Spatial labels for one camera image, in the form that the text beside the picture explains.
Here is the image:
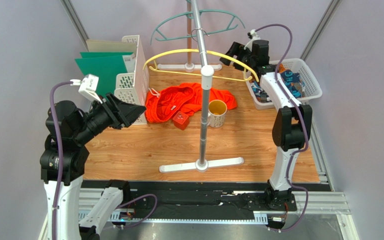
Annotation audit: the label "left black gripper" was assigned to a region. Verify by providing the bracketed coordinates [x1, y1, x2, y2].
[74, 90, 147, 143]

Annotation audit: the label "yellow clothes hanger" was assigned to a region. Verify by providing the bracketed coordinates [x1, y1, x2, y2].
[142, 48, 260, 83]

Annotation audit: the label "orange shorts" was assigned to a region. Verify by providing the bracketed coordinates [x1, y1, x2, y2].
[144, 82, 239, 125]

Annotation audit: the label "blue patterned shorts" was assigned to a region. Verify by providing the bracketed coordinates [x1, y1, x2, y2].
[250, 63, 305, 103]

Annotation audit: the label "teal clothes hanger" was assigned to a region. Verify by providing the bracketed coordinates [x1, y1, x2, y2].
[150, 9, 246, 46]

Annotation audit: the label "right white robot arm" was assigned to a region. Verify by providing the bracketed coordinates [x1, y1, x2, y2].
[226, 39, 313, 210]

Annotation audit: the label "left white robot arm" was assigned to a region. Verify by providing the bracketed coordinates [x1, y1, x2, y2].
[39, 93, 146, 240]

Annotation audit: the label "white perforated file holder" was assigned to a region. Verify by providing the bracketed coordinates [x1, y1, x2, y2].
[114, 35, 149, 106]

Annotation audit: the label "white garment rack stand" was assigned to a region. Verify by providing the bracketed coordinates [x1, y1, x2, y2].
[159, 12, 244, 174]

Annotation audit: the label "green file folder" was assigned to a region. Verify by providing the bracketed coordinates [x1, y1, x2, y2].
[75, 52, 136, 96]

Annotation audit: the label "orange cube power adapter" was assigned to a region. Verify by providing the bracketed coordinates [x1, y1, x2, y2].
[172, 111, 190, 131]

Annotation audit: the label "white mug yellow inside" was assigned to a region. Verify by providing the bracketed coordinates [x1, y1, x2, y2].
[207, 99, 228, 128]

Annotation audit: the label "beige file folder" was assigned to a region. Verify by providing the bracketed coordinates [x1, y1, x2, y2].
[85, 39, 137, 53]

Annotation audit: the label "white plastic mesh basket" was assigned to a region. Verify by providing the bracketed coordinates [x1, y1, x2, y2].
[245, 58, 323, 110]

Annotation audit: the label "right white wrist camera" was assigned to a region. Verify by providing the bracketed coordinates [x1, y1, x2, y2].
[244, 29, 261, 51]

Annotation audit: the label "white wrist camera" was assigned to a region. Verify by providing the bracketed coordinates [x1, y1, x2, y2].
[244, 29, 261, 51]
[69, 74, 103, 104]

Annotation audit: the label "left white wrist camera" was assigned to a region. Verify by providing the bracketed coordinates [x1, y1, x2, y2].
[69, 74, 103, 104]

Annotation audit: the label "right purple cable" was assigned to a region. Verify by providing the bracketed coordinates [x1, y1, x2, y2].
[255, 23, 310, 233]

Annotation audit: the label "purple cable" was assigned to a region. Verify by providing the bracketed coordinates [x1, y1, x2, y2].
[48, 80, 158, 240]
[255, 23, 310, 233]

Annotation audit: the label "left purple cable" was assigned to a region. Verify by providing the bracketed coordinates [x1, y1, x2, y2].
[48, 80, 158, 240]

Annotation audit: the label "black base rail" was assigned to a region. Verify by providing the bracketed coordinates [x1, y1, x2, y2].
[82, 179, 333, 221]

